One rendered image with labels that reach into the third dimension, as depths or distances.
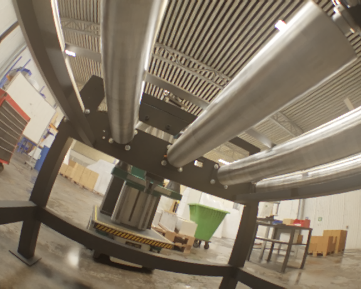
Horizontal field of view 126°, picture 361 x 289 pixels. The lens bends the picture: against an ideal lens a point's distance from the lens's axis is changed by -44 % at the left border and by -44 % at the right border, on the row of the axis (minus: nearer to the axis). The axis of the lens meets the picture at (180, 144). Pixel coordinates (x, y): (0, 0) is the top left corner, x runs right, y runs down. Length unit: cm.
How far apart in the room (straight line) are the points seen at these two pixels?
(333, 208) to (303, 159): 1039
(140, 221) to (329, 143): 151
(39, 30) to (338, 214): 1092
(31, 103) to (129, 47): 497
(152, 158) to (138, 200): 82
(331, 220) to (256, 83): 1065
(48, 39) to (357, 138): 69
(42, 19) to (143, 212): 154
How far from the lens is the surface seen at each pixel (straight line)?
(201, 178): 93
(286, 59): 27
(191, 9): 855
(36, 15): 32
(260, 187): 104
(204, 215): 329
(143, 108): 96
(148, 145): 88
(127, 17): 28
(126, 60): 33
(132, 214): 162
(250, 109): 33
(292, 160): 56
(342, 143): 49
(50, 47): 36
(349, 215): 1053
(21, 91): 507
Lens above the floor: 59
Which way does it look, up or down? 23 degrees up
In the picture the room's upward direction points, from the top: 19 degrees clockwise
